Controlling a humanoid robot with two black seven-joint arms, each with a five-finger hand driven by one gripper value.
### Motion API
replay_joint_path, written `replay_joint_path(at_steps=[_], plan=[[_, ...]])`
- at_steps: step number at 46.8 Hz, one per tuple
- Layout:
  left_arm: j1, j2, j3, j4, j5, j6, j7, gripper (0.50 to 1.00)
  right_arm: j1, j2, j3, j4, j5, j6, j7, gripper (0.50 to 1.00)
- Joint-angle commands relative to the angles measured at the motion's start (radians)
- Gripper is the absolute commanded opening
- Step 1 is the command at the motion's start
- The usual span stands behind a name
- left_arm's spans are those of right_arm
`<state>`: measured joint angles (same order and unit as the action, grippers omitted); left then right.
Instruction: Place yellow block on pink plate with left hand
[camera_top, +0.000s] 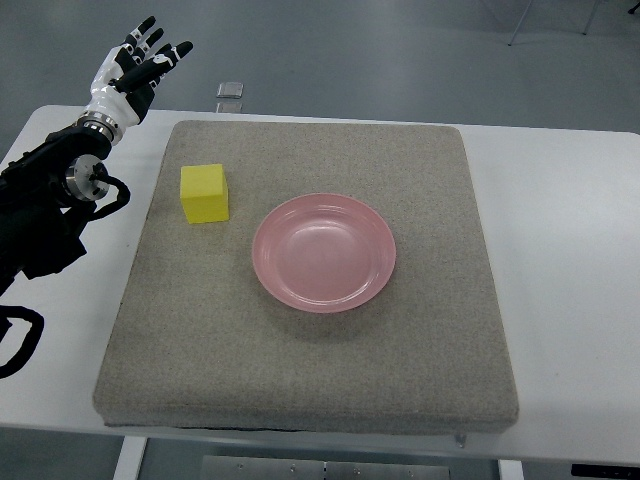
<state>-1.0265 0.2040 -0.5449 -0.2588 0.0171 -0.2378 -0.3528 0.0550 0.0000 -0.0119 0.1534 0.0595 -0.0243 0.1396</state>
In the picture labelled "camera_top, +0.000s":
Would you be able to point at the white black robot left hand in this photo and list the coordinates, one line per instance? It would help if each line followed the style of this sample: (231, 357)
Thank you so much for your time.
(125, 83)

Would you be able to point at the yellow foam block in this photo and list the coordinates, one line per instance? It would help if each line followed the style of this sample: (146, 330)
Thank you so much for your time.
(204, 193)

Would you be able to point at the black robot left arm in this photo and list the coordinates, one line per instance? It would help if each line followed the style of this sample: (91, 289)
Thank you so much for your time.
(51, 193)

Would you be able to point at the floor socket cover plate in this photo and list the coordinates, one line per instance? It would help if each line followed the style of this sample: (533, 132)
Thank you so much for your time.
(230, 90)

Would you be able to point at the pink plate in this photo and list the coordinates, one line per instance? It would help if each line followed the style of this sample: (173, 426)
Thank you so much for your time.
(323, 253)

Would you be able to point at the beige fabric mat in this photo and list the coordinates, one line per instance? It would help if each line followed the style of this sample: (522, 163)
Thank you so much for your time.
(199, 343)

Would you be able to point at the metal chair legs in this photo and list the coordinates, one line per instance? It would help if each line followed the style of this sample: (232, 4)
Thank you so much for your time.
(520, 21)

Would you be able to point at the white table leg frame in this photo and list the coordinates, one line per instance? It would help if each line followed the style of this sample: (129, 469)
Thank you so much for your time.
(130, 458)

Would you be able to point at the grey metal base plate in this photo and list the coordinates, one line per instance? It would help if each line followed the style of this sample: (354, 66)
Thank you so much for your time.
(227, 467)

